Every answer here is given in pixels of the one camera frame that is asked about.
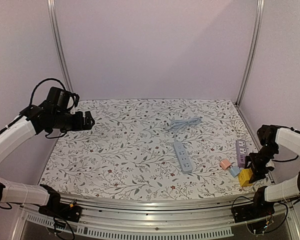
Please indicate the pink plug adapter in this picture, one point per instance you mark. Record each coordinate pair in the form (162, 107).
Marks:
(225, 164)

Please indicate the blue power strip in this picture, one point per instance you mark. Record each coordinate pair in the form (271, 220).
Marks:
(182, 157)

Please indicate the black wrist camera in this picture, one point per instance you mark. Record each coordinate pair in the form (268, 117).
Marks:
(267, 134)
(60, 100)

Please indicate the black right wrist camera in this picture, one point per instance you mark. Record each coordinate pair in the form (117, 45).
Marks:
(267, 134)

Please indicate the aluminium front rail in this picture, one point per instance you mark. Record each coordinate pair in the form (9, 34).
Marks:
(196, 219)

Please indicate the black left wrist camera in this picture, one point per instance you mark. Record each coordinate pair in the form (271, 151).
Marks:
(60, 100)

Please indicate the floral patterned table mat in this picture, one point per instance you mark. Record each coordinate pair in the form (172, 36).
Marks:
(129, 154)

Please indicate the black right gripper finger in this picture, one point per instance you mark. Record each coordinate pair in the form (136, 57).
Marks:
(247, 161)
(256, 176)

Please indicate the purple power strip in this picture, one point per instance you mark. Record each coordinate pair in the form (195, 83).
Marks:
(241, 152)

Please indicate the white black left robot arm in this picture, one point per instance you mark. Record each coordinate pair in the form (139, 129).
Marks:
(54, 113)

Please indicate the left aluminium frame post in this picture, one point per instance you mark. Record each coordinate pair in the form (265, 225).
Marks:
(51, 6)

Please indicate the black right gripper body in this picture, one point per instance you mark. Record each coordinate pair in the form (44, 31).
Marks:
(259, 169)

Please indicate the light blue plug adapter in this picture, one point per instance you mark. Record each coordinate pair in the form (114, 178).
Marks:
(234, 171)

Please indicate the aluminium frame post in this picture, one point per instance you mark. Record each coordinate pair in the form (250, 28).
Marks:
(51, 6)
(260, 5)

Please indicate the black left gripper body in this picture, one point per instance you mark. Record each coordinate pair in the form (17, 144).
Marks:
(61, 122)

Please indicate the right aluminium frame post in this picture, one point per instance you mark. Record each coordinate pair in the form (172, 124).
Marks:
(260, 5)

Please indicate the yellow cube socket adapter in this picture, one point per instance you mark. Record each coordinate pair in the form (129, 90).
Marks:
(244, 177)

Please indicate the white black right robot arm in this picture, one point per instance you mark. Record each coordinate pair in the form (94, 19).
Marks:
(279, 144)

